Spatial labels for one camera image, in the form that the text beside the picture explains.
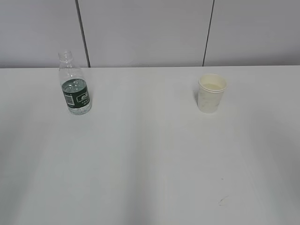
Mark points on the white paper cup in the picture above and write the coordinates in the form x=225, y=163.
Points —
x=211, y=90

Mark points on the clear water bottle green label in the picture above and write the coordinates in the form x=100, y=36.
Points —
x=73, y=85

